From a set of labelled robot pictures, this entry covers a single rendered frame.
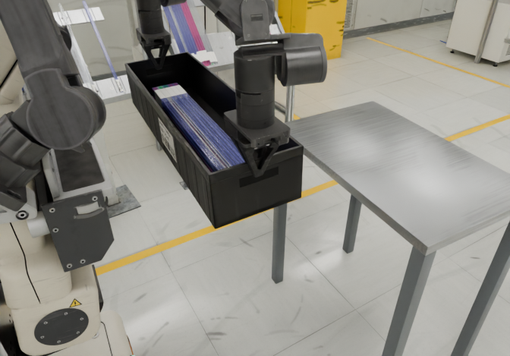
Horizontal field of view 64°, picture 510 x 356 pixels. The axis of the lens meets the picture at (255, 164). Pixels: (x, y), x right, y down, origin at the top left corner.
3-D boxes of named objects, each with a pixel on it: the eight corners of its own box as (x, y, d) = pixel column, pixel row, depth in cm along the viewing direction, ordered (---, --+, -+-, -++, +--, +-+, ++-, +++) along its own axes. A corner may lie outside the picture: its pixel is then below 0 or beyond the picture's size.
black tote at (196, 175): (132, 103, 111) (124, 63, 105) (192, 89, 118) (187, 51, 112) (215, 229, 69) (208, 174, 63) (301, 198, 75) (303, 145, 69)
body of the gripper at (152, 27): (160, 31, 110) (156, 2, 106) (172, 42, 103) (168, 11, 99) (136, 35, 108) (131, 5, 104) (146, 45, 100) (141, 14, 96)
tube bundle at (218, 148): (153, 99, 110) (151, 87, 108) (178, 93, 113) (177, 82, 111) (234, 203, 73) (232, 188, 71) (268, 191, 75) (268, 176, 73)
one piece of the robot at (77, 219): (42, 283, 76) (2, 188, 64) (33, 201, 96) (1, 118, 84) (129, 254, 82) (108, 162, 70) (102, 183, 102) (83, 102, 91)
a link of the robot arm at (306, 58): (231, 7, 60) (239, -5, 52) (306, 1, 62) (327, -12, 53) (239, 89, 63) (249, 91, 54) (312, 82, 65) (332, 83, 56)
